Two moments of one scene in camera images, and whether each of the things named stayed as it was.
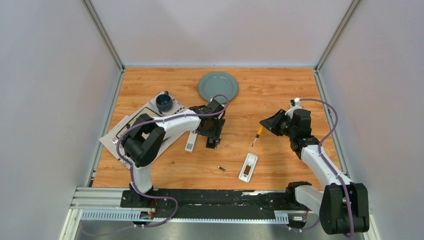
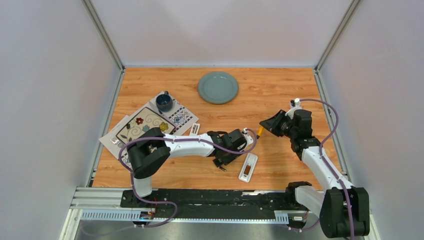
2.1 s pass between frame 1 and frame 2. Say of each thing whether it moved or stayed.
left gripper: moved
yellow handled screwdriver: stayed
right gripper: stayed
